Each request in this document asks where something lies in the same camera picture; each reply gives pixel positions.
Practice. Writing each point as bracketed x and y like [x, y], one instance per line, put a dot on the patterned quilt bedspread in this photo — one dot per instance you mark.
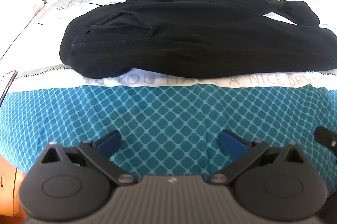
[163, 113]

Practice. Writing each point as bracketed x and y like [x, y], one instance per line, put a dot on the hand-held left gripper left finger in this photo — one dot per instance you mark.
[109, 143]

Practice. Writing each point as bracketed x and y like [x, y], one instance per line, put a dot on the black pants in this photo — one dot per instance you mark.
[184, 37]

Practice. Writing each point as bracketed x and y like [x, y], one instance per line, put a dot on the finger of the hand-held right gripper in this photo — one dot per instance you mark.
[326, 138]

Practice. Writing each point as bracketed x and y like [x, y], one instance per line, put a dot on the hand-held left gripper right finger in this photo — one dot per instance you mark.
[231, 145]

